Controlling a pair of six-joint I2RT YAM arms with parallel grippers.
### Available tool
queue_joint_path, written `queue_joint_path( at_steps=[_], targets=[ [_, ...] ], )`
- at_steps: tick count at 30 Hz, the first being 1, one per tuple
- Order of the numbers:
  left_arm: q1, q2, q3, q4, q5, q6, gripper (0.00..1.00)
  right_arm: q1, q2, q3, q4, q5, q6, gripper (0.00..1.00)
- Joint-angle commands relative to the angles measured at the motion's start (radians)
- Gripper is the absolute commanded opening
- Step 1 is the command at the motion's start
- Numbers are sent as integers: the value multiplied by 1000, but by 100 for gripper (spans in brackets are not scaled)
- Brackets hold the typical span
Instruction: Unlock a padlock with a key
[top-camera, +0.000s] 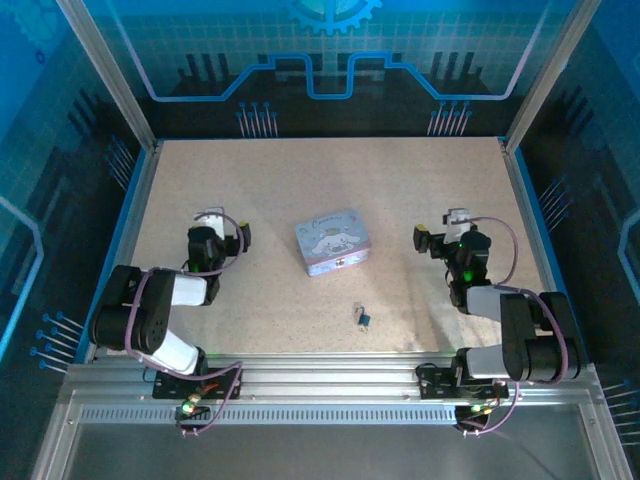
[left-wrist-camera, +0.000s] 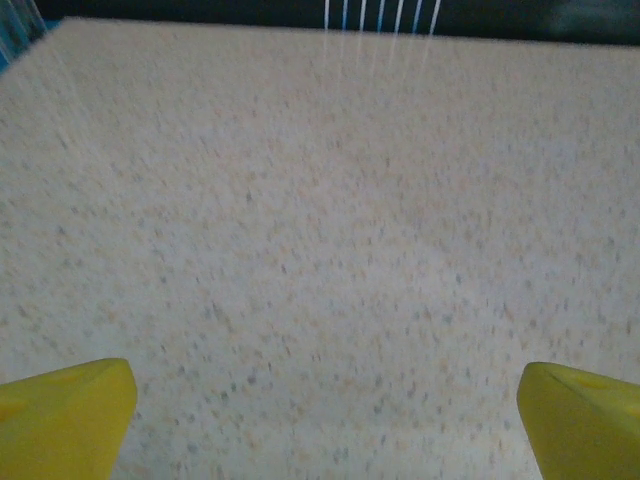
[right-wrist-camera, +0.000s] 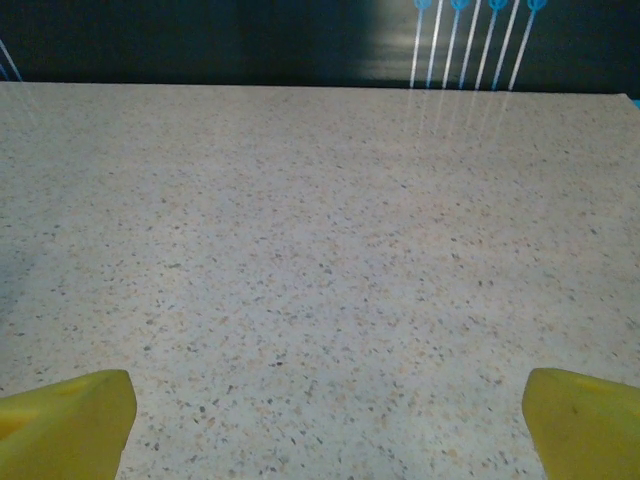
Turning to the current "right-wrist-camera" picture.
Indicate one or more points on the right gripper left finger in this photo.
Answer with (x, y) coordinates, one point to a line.
(65, 430)

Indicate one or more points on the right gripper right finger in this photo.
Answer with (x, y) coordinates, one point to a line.
(590, 435)

